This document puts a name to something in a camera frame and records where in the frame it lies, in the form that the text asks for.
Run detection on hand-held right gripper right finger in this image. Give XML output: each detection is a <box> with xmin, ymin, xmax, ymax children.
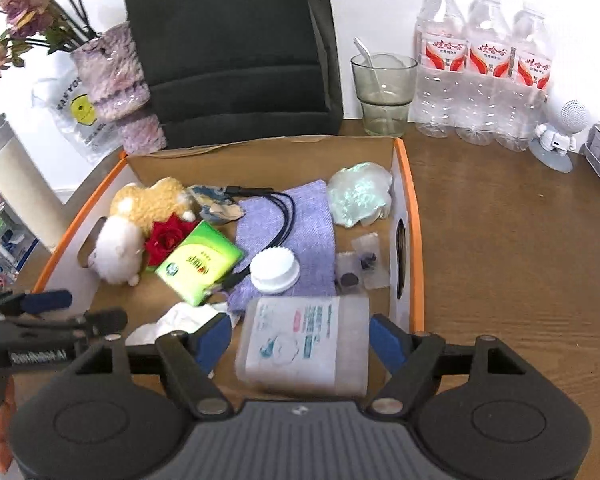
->
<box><xmin>363</xmin><ymin>313</ymin><xmax>529</xmax><ymax>416</ymax></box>

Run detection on blue yellow print pouch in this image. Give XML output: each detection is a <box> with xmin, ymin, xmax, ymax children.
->
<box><xmin>186</xmin><ymin>183</ymin><xmax>246</xmax><ymax>225</ymax></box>

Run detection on pink purple ceramic vase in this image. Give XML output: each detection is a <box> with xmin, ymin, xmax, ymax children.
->
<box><xmin>69</xmin><ymin>21</ymin><xmax>168</xmax><ymax>157</ymax></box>

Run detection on red artificial rose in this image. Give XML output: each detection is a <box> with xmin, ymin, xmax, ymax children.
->
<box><xmin>143</xmin><ymin>212</ymin><xmax>201</xmax><ymax>267</ymax></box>

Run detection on translucent cotton pad pack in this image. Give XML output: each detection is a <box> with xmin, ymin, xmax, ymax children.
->
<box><xmin>233</xmin><ymin>295</ymin><xmax>371</xmax><ymax>397</ymax></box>

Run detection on black multi-head cable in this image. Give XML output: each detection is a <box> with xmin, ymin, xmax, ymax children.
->
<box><xmin>207</xmin><ymin>185</ymin><xmax>296</xmax><ymax>294</ymax></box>

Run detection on green tissue packet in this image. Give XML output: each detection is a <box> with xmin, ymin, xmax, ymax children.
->
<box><xmin>154</xmin><ymin>219</ymin><xmax>245</xmax><ymax>307</ymax></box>

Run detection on white robot figurine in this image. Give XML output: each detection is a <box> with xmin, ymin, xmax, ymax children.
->
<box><xmin>528</xmin><ymin>99</ymin><xmax>590</xmax><ymax>173</ymax></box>

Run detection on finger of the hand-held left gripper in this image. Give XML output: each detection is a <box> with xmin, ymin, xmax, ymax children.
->
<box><xmin>7</xmin><ymin>308</ymin><xmax>130</xmax><ymax>349</ymax></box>
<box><xmin>0</xmin><ymin>288</ymin><xmax>75</xmax><ymax>317</ymax></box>

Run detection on clear glass cup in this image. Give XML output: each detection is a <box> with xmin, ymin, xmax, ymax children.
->
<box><xmin>350</xmin><ymin>52</ymin><xmax>420</xmax><ymax>139</ymax></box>

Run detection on white tissue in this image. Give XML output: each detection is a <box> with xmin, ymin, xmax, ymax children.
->
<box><xmin>124</xmin><ymin>301</ymin><xmax>231</xmax><ymax>349</ymax></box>

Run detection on white round lid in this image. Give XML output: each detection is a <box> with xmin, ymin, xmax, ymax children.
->
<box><xmin>248</xmin><ymin>247</ymin><xmax>301</xmax><ymax>295</ymax></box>

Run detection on cream thermos bottle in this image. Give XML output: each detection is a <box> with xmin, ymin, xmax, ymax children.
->
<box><xmin>0</xmin><ymin>113</ymin><xmax>74</xmax><ymax>257</ymax></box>

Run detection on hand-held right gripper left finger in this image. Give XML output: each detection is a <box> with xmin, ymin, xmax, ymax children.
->
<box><xmin>72</xmin><ymin>312</ymin><xmax>233</xmax><ymax>417</ymax></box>

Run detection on yellow white plush toy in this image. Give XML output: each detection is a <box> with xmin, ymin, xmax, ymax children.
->
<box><xmin>87</xmin><ymin>175</ymin><xmax>201</xmax><ymax>286</ymax></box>

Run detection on small clear bag with stone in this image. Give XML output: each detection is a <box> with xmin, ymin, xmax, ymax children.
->
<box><xmin>352</xmin><ymin>232</ymin><xmax>381</xmax><ymax>274</ymax></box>
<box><xmin>334</xmin><ymin>251</ymin><xmax>366</xmax><ymax>297</ymax></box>

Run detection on clear water bottle red label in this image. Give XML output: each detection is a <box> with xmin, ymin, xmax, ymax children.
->
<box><xmin>495</xmin><ymin>2</ymin><xmax>554</xmax><ymax>154</ymax></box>
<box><xmin>455</xmin><ymin>0</ymin><xmax>512</xmax><ymax>147</ymax></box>
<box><xmin>408</xmin><ymin>0</ymin><xmax>469</xmax><ymax>140</ymax></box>

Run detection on orange cardboard box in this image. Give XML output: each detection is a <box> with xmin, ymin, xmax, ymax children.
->
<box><xmin>32</xmin><ymin>135</ymin><xmax>426</xmax><ymax>402</ymax></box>

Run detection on black paper bag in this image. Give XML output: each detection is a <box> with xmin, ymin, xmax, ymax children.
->
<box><xmin>118</xmin><ymin>0</ymin><xmax>345</xmax><ymax>139</ymax></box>

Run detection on white plastic spoon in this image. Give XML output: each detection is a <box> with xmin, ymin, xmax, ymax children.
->
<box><xmin>352</xmin><ymin>36</ymin><xmax>399</xmax><ymax>134</ymax></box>

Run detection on purple cloth pouch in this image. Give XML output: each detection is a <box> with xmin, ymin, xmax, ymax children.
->
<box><xmin>224</xmin><ymin>178</ymin><xmax>337</xmax><ymax>319</ymax></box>

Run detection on clear plastic bag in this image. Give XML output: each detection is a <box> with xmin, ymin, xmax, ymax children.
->
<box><xmin>31</xmin><ymin>73</ymin><xmax>126</xmax><ymax>165</ymax></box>

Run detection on dried pink flowers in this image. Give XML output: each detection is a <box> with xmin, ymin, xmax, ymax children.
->
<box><xmin>0</xmin><ymin>0</ymin><xmax>104</xmax><ymax>86</ymax></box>

